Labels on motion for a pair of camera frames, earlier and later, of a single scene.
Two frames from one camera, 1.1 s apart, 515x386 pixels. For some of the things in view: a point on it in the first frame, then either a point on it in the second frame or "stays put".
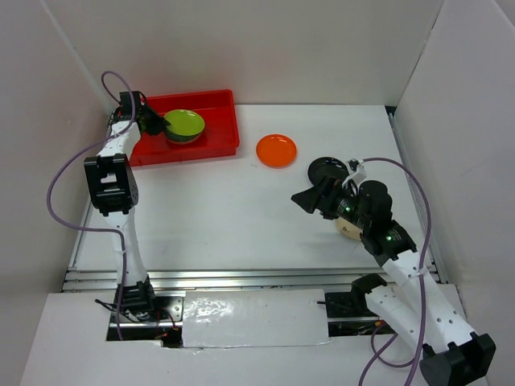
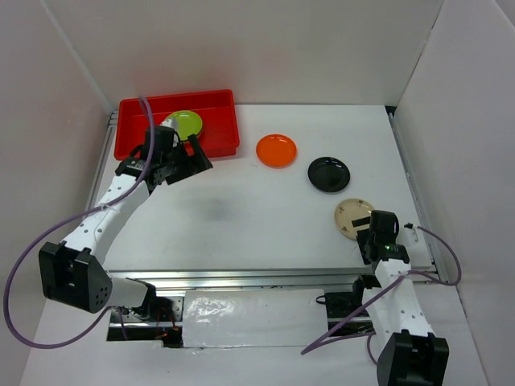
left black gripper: x=159 y=122 → x=194 y=164
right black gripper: x=312 y=198 → x=361 y=237
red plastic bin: x=220 y=137 stays put
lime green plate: x=184 y=122 stays put
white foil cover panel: x=275 y=318 stays put
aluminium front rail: x=231 y=278 stays put
